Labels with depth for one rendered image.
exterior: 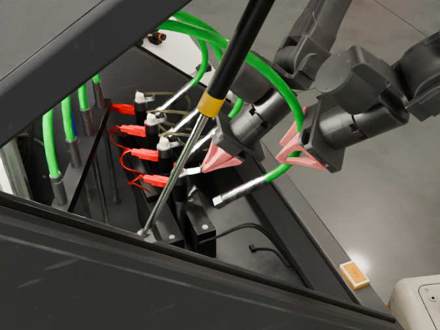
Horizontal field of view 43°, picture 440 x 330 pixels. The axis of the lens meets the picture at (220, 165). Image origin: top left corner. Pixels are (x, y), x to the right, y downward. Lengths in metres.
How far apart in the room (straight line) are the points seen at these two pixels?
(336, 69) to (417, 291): 1.30
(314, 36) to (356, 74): 0.24
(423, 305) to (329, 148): 1.17
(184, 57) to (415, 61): 0.89
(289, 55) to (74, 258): 0.53
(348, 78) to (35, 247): 0.39
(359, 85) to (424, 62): 0.08
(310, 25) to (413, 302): 1.17
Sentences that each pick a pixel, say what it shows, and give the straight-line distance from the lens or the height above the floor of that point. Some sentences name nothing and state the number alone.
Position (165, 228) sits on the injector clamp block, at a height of 0.98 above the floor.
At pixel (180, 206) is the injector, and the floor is 1.02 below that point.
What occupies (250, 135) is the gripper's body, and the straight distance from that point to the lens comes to 0.90.
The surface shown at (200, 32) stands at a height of 1.41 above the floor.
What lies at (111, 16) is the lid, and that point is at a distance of 0.36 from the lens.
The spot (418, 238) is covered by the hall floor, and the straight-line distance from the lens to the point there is 2.45.
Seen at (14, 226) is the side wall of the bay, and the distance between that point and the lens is 0.47.
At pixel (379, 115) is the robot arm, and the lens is 0.72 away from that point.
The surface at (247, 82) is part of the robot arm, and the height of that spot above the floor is 1.28.
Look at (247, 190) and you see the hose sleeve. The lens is 0.87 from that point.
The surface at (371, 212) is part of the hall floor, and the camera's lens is 2.50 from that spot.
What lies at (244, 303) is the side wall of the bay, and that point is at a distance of 0.66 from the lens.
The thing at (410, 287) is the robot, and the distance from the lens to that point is 1.91.
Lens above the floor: 1.74
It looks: 41 degrees down
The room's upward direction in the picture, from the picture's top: straight up
